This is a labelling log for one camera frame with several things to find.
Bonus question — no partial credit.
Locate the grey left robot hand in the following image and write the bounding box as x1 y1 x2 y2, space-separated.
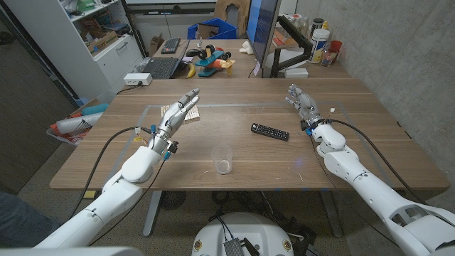
155 87 200 142

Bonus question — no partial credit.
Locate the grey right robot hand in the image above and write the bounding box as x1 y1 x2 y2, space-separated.
285 83 323 126

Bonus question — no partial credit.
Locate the black TV remote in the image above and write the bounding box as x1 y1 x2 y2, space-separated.
250 122 290 142

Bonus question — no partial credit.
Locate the red cup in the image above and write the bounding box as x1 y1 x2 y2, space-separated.
328 40 343 63

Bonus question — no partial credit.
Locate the clear plastic measuring cup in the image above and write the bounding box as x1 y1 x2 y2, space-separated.
210 144 234 176

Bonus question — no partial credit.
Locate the small white box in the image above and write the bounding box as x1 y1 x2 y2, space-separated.
284 68 309 79

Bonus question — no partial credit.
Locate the black laptop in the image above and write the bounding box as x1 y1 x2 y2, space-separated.
141 38 191 80

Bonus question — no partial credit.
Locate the clear glass jar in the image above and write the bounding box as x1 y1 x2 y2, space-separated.
321 49 337 68

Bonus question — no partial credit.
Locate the white power strip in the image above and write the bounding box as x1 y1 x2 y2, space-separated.
123 73 153 87

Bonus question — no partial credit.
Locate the white labelled canister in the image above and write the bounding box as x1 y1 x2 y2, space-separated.
308 28 331 65

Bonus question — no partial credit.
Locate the colourful toy airplane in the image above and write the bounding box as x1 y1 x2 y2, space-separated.
194 44 236 78

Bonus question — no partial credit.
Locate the black keyboard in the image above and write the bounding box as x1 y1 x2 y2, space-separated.
160 37 181 55

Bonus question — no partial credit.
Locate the small open cardboard box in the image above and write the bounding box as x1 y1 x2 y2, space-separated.
148 33 165 57

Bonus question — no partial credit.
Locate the teal foam roll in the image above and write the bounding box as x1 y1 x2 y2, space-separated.
80 102 110 117

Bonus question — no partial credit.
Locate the dark lidded bottle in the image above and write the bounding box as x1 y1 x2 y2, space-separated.
311 18 325 36

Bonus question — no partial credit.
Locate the black round fan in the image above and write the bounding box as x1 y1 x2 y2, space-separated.
159 191 188 210

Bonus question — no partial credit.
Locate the white figurine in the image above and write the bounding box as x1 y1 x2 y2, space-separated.
238 40 254 55

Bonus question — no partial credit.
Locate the black computer monitor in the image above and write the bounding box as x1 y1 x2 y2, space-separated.
245 0 282 78

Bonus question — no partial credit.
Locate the blue plastic bin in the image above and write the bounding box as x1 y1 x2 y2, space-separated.
187 17 238 41

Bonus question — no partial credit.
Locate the grey table leg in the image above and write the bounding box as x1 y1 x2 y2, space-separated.
142 191 163 238
319 191 344 238

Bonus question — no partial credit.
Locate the cardboard box with label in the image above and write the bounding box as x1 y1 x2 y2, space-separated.
86 30 119 54

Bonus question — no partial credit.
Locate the brown wooden panel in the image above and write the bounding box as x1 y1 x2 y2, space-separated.
214 0 252 28

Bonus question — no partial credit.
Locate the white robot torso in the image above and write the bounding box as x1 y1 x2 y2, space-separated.
191 212 295 256

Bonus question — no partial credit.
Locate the white shelf cabinet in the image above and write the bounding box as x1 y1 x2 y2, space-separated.
3 0 145 100

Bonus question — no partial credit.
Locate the grey heatsink box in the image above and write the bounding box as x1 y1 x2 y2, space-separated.
223 238 246 256

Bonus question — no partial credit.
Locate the person's leg in jeans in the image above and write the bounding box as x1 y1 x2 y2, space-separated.
0 191 63 248

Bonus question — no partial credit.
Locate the black power strip cable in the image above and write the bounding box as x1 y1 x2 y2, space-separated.
116 83 143 96

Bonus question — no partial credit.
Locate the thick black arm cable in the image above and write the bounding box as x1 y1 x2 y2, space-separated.
67 126 154 220
328 119 427 206

